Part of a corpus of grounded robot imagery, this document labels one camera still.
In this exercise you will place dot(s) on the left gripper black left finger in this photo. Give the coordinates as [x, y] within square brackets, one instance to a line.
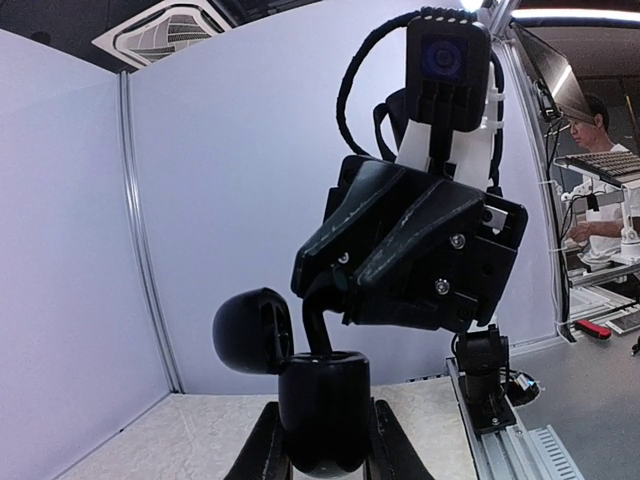
[263, 455]

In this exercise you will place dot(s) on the black round disc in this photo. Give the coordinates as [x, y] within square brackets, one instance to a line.
[324, 401]

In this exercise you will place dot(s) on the aluminium frame post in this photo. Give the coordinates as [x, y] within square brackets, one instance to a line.
[505, 29]
[139, 235]

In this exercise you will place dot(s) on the red handled tool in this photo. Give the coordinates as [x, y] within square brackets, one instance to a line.
[590, 329]

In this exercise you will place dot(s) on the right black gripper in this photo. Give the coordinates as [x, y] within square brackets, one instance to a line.
[423, 252]

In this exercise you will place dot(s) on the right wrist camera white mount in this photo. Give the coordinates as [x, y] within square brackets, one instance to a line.
[451, 97]

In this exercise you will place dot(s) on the right aluminium frame post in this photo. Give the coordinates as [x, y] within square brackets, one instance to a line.
[505, 29]

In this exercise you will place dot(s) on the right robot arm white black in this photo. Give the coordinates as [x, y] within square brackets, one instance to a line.
[482, 360]

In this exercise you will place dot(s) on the left aluminium frame post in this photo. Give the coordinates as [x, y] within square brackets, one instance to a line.
[139, 235]

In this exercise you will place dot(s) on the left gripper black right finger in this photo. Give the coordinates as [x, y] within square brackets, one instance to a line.
[391, 454]

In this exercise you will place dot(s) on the smartphone on bench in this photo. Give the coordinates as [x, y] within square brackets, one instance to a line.
[625, 324]

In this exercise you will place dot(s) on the front aluminium rail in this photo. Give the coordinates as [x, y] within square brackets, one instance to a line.
[514, 452]

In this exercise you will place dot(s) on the ceiling air conditioner vent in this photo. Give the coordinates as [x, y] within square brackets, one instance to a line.
[162, 30]

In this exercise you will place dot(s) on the small black earbud piece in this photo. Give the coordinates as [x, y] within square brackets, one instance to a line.
[327, 292]

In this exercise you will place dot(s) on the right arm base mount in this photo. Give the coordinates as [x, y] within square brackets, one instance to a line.
[486, 403]

